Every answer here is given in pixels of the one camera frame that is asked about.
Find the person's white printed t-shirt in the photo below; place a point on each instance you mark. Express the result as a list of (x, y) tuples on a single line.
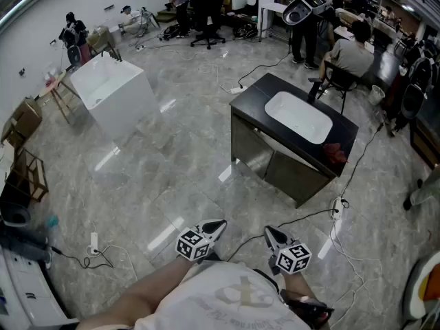
[(213, 301)]

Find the white power strip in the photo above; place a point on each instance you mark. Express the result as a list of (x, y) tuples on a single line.
[(93, 242), (236, 90), (337, 206)]

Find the red cloth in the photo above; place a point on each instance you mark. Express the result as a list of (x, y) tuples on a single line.
[(335, 153)]

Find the wooden folding table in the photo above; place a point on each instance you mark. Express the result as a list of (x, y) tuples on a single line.
[(56, 81)]

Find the person's left forearm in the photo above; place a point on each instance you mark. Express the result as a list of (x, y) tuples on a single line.
[(148, 294)]

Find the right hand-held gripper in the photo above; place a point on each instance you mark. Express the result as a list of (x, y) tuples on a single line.
[(294, 258)]

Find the cardboard box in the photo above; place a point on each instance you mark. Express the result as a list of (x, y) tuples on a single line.
[(25, 117)]

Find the dark wooden sink cabinet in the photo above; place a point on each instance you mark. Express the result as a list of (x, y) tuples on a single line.
[(247, 98)]

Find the person's right forearm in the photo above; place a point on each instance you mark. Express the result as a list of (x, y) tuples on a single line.
[(299, 285)]

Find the brown wooden sideboard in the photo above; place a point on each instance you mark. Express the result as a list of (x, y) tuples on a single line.
[(426, 143)]

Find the black office chair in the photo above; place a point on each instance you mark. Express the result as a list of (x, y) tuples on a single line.
[(208, 12)]

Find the white table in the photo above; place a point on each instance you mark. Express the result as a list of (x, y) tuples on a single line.
[(275, 9)]

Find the white freestanding tub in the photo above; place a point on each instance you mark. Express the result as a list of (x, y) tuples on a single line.
[(113, 91)]

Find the white foam wrapped object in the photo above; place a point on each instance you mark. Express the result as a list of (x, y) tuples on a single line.
[(417, 287)]

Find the black sink faucet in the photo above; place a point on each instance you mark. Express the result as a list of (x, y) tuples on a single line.
[(314, 93)]

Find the wooden frame rack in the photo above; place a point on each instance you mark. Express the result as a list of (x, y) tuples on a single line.
[(32, 174)]

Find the white wastebasket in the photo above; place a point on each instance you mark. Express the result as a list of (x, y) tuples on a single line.
[(377, 95)]

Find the grey hard-shell backpack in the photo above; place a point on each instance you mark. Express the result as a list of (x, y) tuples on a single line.
[(20, 232)]

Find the white drawer cabinet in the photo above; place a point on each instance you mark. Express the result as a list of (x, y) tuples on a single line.
[(27, 287)]

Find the white sink basin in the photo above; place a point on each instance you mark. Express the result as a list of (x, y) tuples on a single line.
[(297, 115)]

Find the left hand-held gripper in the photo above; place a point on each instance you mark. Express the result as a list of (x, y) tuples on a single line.
[(192, 246)]

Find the dark table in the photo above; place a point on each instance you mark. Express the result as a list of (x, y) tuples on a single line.
[(386, 67)]

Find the black tub faucet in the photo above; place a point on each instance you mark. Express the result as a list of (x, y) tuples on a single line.
[(116, 57)]

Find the blue water bottle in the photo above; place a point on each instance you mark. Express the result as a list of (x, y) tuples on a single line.
[(52, 223)]

